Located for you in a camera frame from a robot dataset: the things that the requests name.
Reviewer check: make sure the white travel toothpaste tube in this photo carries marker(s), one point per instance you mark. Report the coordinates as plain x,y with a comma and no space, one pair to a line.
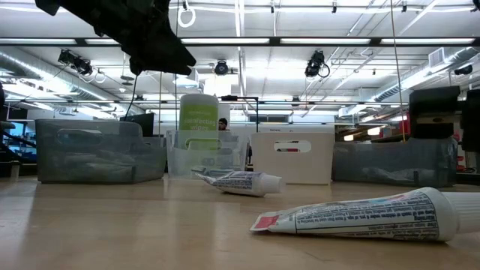
243,182
375,219

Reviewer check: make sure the red plastic crate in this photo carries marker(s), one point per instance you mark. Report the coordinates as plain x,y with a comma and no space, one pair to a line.
405,125

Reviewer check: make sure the black ceiling-mounted device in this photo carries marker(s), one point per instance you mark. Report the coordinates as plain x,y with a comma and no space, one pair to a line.
464,69

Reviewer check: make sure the black ceiling spotlight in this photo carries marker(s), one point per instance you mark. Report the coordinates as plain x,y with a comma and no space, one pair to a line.
66,56
83,66

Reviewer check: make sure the black computer monitor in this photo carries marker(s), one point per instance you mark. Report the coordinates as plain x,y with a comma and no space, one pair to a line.
138,123

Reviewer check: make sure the overhead LED light bar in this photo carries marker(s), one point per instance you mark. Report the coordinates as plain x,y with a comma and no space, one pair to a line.
225,41

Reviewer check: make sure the grey translucent plastic bin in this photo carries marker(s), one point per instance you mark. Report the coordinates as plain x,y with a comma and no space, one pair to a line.
93,157
393,161

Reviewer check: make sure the disinfecting wipes canister green label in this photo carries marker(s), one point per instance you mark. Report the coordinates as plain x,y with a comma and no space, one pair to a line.
198,112

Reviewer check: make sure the thin black bent rod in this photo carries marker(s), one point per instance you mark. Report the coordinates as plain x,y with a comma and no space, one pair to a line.
240,98

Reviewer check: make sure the person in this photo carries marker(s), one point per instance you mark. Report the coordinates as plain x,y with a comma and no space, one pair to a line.
223,124

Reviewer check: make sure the clear plastic bin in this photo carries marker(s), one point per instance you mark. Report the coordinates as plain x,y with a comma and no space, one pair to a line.
210,150

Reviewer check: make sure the blue grey toiletry item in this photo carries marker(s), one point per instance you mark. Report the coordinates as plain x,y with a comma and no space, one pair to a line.
210,171

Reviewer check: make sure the blue-lit computer screen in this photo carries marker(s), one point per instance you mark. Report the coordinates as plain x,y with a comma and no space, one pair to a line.
15,131

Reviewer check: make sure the red and black small item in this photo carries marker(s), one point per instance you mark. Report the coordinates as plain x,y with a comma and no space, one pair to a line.
288,149

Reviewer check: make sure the white plastic bin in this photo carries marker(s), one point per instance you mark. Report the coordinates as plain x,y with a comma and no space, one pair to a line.
292,165

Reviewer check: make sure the black round ceiling camera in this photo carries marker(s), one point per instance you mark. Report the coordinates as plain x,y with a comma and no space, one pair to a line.
221,68

